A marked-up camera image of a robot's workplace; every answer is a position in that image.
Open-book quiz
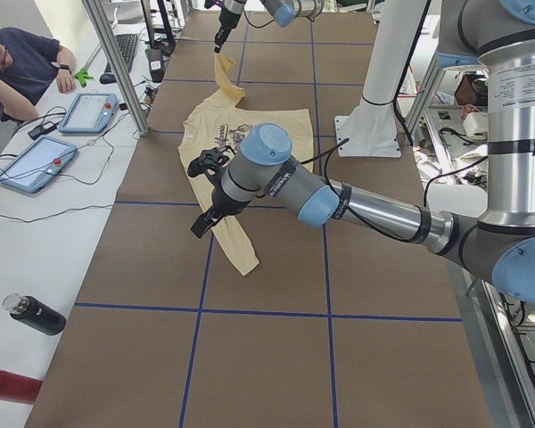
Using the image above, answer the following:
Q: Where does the green plastic object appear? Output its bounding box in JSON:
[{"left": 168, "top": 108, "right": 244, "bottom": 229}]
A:
[{"left": 74, "top": 68, "right": 94, "bottom": 87}]

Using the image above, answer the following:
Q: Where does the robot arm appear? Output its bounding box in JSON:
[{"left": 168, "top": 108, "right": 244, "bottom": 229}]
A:
[
  {"left": 204, "top": 0, "right": 325, "bottom": 54},
  {"left": 188, "top": 1, "right": 535, "bottom": 302}
]

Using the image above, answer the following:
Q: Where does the blue teach pendant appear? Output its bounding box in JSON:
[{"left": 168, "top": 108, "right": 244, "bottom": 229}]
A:
[
  {"left": 0, "top": 136, "right": 78, "bottom": 193},
  {"left": 57, "top": 93, "right": 119, "bottom": 135}
]

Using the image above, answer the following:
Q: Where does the black keyboard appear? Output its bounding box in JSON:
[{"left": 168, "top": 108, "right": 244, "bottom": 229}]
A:
[{"left": 114, "top": 34, "right": 139, "bottom": 72}]

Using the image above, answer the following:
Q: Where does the aluminium frame post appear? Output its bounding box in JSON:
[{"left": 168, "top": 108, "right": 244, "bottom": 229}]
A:
[{"left": 82, "top": 0, "right": 149, "bottom": 136}]

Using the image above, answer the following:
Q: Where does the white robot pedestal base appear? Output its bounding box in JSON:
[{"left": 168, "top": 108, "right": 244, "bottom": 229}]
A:
[{"left": 335, "top": 0, "right": 430, "bottom": 158}]

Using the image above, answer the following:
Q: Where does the upper blue teach pendant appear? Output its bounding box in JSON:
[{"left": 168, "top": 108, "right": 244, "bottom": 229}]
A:
[{"left": 57, "top": 93, "right": 119, "bottom": 135}]

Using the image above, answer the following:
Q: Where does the red cylindrical bottle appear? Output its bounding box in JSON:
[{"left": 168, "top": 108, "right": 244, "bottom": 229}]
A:
[{"left": 0, "top": 369, "right": 42, "bottom": 405}]

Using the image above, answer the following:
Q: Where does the lower blue teach pendant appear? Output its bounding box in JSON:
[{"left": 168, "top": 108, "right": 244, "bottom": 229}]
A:
[{"left": 0, "top": 136, "right": 78, "bottom": 193}]

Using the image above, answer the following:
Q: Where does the black bottle with steel cap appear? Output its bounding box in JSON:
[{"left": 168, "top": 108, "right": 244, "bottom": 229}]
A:
[{"left": 3, "top": 293, "right": 66, "bottom": 335}]

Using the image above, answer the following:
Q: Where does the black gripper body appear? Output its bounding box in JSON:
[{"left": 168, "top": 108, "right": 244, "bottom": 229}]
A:
[
  {"left": 217, "top": 2, "right": 241, "bottom": 43},
  {"left": 204, "top": 189, "right": 250, "bottom": 227}
]

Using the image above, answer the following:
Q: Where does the person in navy shirt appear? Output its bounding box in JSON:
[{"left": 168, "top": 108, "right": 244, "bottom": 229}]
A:
[{"left": 0, "top": 27, "right": 76, "bottom": 123}]

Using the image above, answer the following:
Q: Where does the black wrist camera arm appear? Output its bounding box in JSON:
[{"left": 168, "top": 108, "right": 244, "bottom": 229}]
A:
[{"left": 187, "top": 148, "right": 230, "bottom": 177}]

